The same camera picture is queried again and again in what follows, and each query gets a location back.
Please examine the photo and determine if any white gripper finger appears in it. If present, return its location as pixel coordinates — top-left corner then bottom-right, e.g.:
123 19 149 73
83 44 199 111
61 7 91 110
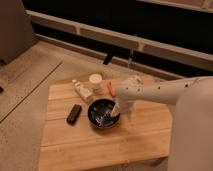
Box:
110 104 120 117

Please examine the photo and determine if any black ceramic bowl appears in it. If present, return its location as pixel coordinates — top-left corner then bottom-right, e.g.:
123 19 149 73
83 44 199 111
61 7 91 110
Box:
87 99 120 129

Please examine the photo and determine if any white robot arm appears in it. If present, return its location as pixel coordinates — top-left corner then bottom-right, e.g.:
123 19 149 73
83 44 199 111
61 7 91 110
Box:
111 76 213 171

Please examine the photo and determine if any orange marker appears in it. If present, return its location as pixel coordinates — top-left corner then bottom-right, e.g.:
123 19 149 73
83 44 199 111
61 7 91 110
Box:
107 81 116 97

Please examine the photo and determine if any white squeeze bottle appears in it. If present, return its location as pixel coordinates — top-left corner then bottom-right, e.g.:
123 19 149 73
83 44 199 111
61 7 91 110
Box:
72 79 93 103

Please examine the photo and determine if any white cup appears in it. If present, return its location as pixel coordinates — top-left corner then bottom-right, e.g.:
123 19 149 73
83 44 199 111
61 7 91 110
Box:
89 74 102 93

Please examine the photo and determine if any black remote control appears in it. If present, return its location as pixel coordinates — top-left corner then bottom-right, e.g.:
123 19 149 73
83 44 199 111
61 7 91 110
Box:
66 104 82 124

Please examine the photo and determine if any black table leg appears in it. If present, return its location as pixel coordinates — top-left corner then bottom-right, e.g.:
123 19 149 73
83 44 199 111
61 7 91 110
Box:
103 54 113 65

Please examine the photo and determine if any grey cabinet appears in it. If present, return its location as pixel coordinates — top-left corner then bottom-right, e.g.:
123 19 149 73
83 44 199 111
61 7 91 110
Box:
0 0 37 64

